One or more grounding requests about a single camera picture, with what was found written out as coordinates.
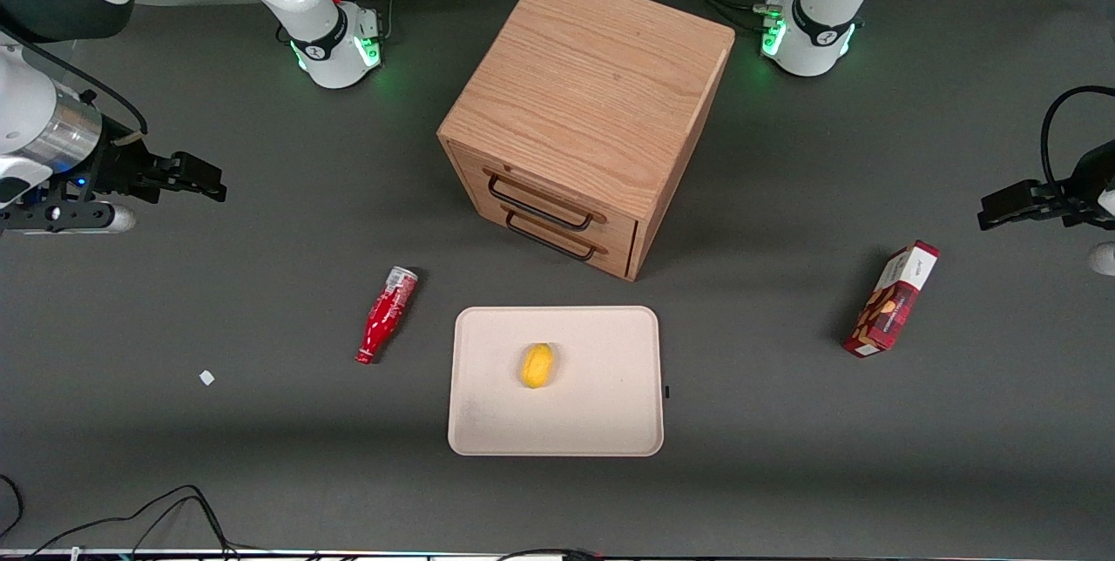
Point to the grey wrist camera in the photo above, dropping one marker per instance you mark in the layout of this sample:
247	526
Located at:
78	219
1104	259

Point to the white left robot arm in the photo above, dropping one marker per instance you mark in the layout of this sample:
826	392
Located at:
819	21

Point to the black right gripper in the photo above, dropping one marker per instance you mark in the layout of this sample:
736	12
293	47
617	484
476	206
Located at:
116	167

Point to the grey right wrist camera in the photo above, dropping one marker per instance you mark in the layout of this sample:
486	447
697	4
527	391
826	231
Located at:
78	219

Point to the beige rectangular tray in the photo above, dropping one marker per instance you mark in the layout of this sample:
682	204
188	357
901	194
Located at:
601	408

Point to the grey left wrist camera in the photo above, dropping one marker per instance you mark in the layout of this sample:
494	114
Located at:
1104	259

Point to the red cookie box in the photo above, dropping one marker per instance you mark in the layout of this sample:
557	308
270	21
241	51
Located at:
893	300

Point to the wooden drawer front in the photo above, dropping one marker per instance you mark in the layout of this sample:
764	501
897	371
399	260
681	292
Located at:
470	165
611	253

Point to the wooden drawer cabinet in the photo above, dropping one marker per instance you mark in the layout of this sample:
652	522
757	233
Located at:
592	82

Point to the red coke bottle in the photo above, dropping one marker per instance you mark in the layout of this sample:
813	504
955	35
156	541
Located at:
388	310

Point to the yellow lemon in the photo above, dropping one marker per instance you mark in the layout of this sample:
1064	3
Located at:
537	366

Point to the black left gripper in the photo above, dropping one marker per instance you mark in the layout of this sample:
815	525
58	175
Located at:
1085	180

